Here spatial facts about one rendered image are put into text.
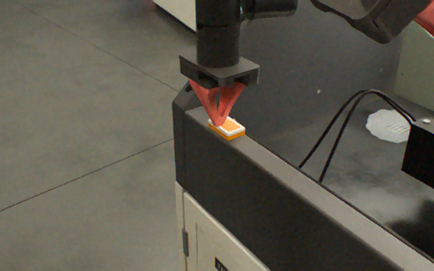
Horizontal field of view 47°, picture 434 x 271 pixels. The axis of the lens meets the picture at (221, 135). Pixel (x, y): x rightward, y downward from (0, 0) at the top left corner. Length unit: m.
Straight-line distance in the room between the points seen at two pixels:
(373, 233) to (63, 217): 1.70
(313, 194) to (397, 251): 0.12
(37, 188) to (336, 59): 1.65
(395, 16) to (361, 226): 0.33
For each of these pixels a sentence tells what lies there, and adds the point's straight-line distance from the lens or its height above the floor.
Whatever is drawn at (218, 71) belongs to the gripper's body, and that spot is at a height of 1.06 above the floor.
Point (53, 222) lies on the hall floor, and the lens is 2.13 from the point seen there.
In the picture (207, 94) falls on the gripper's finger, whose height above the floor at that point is 1.03.
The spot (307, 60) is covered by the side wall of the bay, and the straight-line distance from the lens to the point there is 0.93.
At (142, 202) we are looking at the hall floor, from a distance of 2.15.
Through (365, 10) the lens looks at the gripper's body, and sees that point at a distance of 0.29.
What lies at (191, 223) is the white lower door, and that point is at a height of 0.73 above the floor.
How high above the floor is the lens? 1.32
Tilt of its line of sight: 31 degrees down
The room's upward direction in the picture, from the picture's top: straight up
